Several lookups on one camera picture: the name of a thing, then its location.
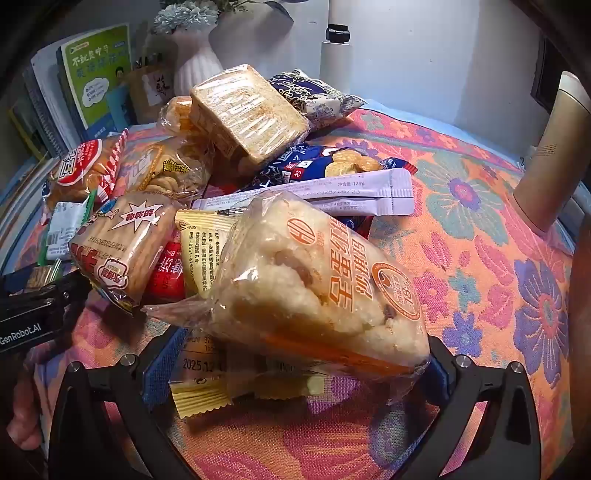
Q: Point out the purple sachet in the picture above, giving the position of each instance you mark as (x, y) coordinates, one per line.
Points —
(360, 205)
(369, 182)

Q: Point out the white ribbed vase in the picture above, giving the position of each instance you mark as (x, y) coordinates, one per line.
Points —
(198, 64)

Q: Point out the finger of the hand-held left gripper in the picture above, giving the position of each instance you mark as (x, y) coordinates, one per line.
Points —
(74, 290)

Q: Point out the yellow snack packet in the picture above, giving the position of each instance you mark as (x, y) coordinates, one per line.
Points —
(203, 249)

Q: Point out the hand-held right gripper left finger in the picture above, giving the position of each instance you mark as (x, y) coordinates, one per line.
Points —
(159, 369)

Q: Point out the silver snack packet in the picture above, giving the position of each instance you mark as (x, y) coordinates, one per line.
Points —
(314, 97)

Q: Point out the biscuit packet with starburst label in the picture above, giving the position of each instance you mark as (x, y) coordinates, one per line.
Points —
(124, 249)

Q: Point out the teal card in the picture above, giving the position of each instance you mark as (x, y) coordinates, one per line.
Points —
(119, 104)

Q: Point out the clear rice cake bag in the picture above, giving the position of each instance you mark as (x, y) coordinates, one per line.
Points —
(323, 295)

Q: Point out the floral woven cloth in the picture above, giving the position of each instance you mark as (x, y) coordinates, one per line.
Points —
(461, 230)

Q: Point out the red snack packet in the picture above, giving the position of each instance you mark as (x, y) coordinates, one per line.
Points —
(166, 277)

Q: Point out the person's left hand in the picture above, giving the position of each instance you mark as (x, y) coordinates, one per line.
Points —
(27, 406)

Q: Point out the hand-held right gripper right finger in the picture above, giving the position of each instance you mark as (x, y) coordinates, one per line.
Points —
(443, 378)

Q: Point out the clear packet of round snacks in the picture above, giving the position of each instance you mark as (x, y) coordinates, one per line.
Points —
(175, 113)

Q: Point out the bamboo pen holder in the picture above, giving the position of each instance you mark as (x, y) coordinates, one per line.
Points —
(147, 92)

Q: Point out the dark monitor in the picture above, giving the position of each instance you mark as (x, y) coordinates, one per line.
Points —
(547, 78)

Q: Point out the green and white snack packet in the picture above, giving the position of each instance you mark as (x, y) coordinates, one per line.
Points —
(64, 226)

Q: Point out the beige thermos bottle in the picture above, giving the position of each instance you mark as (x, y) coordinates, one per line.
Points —
(549, 161)

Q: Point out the clear cookie packet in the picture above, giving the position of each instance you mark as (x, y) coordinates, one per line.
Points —
(171, 170)

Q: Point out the dark blue cracker packet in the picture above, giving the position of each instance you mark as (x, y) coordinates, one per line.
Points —
(295, 168)

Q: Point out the red-white striped bread packet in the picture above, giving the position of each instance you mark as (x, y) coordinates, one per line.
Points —
(83, 170)

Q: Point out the row of upright books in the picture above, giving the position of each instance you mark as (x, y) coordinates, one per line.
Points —
(97, 69)

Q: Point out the wrapped sandwich bread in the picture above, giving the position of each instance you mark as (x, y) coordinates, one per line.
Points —
(249, 120)

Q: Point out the white desk lamp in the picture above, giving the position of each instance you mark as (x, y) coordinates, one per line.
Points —
(337, 33)

